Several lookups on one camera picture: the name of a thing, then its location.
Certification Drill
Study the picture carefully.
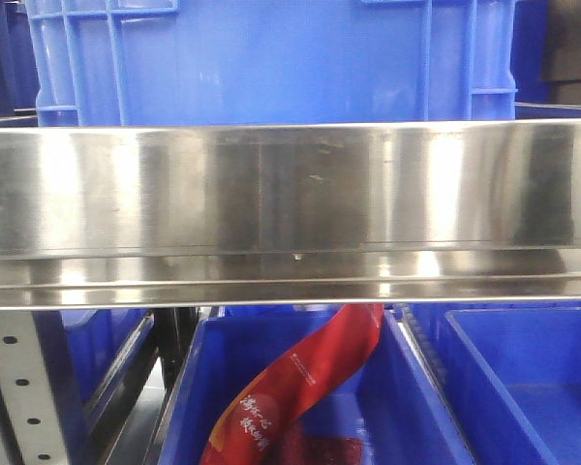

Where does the blue bin centre lower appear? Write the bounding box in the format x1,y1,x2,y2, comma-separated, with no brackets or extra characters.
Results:
157,311,473,464

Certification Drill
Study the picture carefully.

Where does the blue bin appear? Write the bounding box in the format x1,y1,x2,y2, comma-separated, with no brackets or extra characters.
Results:
157,311,473,464
60,307,154,406
398,302,581,464

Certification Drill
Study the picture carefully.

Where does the blue bin left lower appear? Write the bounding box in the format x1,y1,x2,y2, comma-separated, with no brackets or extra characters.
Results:
60,307,154,406

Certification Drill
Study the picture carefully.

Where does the blue bin right lower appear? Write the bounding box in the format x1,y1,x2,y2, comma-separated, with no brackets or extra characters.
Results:
398,302,581,464

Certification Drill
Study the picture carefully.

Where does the red snack bag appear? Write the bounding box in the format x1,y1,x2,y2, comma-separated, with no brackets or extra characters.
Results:
199,303,384,464

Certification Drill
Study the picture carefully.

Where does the large blue crate upper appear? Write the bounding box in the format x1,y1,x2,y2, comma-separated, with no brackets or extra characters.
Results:
26,1,516,126

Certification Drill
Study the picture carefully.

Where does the white perforated shelf upright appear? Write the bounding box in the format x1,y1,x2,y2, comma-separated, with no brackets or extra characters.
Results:
0,311,70,464

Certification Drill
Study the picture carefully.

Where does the stainless steel shelf rail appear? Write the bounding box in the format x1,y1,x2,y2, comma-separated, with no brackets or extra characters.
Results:
0,119,581,310

